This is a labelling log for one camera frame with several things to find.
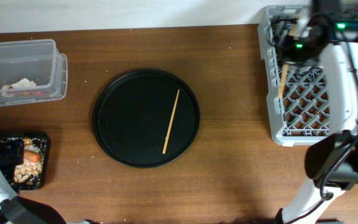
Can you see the brown food scrap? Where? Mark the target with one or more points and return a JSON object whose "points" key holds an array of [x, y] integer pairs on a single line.
{"points": [[27, 141]]}

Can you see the grey dishwasher rack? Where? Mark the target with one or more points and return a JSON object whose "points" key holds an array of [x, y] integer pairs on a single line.
{"points": [[302, 116]]}

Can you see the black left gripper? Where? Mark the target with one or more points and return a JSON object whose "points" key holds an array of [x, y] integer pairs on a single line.
{"points": [[16, 148]]}

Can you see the white tissue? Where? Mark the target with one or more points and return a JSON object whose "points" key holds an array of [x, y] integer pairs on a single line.
{"points": [[23, 83]]}

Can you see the wooden chopstick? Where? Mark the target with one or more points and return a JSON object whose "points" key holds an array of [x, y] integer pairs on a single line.
{"points": [[170, 123], [283, 80]]}

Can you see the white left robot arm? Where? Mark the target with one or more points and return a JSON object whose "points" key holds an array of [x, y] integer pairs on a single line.
{"points": [[17, 209]]}

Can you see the red snack wrapper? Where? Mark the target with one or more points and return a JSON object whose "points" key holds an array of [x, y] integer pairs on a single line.
{"points": [[25, 93]]}

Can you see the black rectangular food-waste tray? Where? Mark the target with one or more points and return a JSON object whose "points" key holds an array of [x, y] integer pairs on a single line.
{"points": [[21, 135]]}

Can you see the orange carrot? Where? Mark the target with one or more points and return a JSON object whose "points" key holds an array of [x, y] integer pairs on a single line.
{"points": [[32, 156]]}

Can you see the round black tray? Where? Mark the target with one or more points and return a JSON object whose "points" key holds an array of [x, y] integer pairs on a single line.
{"points": [[131, 116]]}

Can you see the clear plastic bin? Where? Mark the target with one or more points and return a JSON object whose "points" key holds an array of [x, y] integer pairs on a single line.
{"points": [[38, 61]]}

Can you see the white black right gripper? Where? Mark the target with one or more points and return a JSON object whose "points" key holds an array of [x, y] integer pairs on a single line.
{"points": [[304, 63]]}

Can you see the rice and nutshell scraps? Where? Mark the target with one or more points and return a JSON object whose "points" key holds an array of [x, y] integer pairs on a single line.
{"points": [[29, 175]]}

